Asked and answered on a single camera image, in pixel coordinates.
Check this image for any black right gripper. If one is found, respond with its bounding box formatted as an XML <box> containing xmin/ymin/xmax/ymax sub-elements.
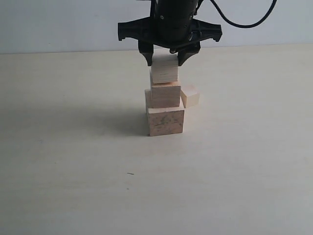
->
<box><xmin>117</xmin><ymin>16</ymin><xmax>222</xmax><ymax>66</ymax></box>

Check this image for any medium wooden cube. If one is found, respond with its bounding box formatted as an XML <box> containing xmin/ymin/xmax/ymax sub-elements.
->
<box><xmin>150</xmin><ymin>54</ymin><xmax>179</xmax><ymax>84</ymax></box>

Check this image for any medium-large wooden cube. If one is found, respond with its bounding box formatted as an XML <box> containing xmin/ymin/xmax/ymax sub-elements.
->
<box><xmin>151</xmin><ymin>81</ymin><xmax>181</xmax><ymax>108</ymax></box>

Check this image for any small wooden cube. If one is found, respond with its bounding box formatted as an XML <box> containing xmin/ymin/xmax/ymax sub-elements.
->
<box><xmin>180</xmin><ymin>85</ymin><xmax>200</xmax><ymax>108</ymax></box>

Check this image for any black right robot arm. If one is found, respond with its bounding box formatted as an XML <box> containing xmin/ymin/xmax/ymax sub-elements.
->
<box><xmin>117</xmin><ymin>0</ymin><xmax>222</xmax><ymax>66</ymax></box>

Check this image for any large wooden cube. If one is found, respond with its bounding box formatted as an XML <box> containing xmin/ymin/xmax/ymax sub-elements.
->
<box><xmin>145</xmin><ymin>89</ymin><xmax>185</xmax><ymax>137</ymax></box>

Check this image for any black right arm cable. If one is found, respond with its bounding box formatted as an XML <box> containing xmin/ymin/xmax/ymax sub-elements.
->
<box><xmin>209</xmin><ymin>0</ymin><xmax>278</xmax><ymax>28</ymax></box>

